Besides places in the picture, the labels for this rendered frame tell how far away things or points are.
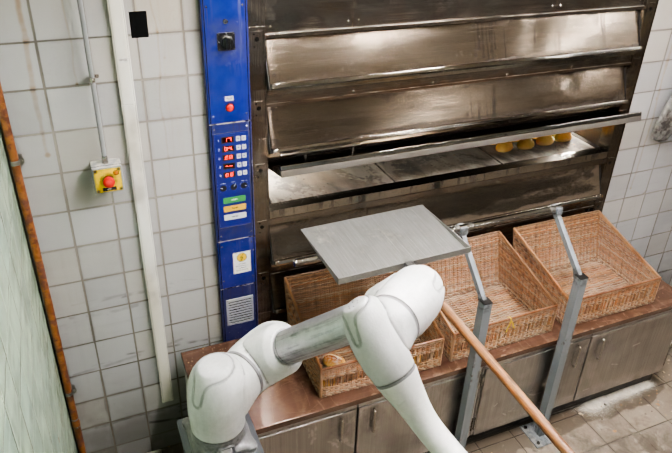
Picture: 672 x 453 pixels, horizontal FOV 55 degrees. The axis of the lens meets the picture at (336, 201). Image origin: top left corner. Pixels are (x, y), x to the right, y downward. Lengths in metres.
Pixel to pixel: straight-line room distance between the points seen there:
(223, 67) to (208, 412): 1.16
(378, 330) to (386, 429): 1.55
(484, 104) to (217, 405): 1.76
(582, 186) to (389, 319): 2.28
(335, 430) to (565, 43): 1.92
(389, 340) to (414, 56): 1.50
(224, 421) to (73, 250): 1.02
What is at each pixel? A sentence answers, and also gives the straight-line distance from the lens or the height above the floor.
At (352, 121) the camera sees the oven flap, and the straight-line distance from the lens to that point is 2.62.
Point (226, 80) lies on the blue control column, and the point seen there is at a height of 1.76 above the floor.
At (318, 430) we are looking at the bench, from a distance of 2.72.
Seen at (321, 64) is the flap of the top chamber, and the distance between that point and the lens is 2.47.
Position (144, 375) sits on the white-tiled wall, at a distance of 3.00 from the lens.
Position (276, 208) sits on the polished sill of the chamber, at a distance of 2.67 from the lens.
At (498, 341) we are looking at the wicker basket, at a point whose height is 0.62.
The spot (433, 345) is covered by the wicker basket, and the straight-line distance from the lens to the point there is 2.76.
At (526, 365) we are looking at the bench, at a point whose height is 0.47.
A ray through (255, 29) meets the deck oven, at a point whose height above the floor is 1.92.
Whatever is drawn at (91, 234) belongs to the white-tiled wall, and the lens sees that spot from 2.55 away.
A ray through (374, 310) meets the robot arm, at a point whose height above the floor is 1.65.
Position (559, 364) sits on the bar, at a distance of 3.17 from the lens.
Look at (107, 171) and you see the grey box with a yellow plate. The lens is 2.35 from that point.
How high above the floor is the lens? 2.51
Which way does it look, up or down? 29 degrees down
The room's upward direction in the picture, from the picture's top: 2 degrees clockwise
